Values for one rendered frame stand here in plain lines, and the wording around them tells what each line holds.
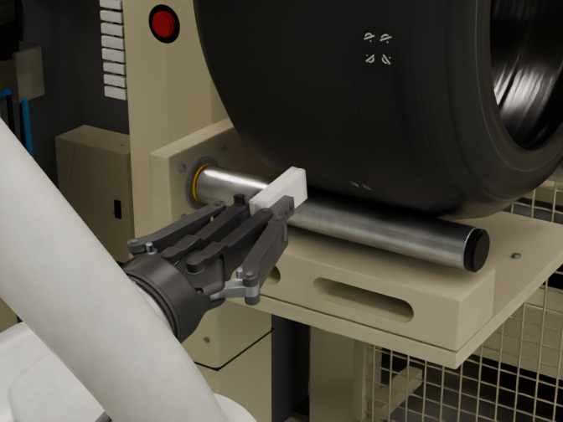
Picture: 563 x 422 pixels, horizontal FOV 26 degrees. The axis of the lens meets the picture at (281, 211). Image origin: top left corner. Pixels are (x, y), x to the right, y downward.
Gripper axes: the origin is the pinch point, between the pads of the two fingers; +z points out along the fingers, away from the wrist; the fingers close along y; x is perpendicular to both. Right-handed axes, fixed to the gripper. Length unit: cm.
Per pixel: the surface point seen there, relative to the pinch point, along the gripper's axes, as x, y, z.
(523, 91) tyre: 11, -1, 51
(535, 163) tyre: 8.3, -11.7, 29.9
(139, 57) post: 2.7, 36.9, 26.2
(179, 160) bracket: 8.9, 24.0, 15.8
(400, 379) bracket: 76, 27, 69
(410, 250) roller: 13.8, -3.7, 17.0
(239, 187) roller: 11.6, 17.6, 17.6
